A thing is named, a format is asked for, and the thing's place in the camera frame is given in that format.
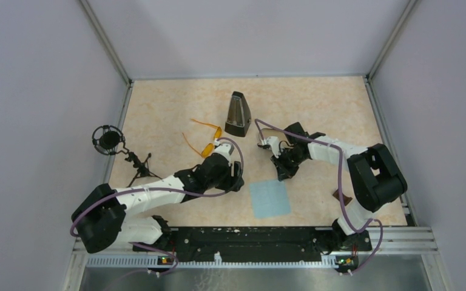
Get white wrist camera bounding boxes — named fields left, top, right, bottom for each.
left=212, top=139, right=235, bottom=163
left=262, top=136, right=281, bottom=158

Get orange sunglasses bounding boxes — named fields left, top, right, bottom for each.
left=181, top=118, right=223, bottom=158

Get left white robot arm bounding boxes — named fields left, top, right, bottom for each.
left=70, top=153, right=244, bottom=253

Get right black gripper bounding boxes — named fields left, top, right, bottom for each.
left=271, top=147, right=307, bottom=181

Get small brown holder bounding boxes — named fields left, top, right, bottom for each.
left=332, top=190, right=353, bottom=206

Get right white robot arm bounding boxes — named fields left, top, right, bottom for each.
left=259, top=122, right=408, bottom=250

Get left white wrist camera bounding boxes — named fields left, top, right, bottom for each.
left=212, top=139, right=235, bottom=163

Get blue cleaning cloth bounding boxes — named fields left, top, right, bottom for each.
left=249, top=179, right=291, bottom=219

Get black glasses case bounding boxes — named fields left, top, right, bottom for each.
left=257, top=127, right=291, bottom=149

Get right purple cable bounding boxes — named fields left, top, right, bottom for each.
left=254, top=118, right=383, bottom=276

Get black metronome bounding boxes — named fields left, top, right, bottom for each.
left=225, top=91, right=252, bottom=138

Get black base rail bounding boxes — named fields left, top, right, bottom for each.
left=154, top=227, right=373, bottom=263

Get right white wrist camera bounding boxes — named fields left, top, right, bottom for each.
left=262, top=136, right=281, bottom=158

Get black microphone on tripod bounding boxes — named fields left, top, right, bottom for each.
left=92, top=125, right=162, bottom=187

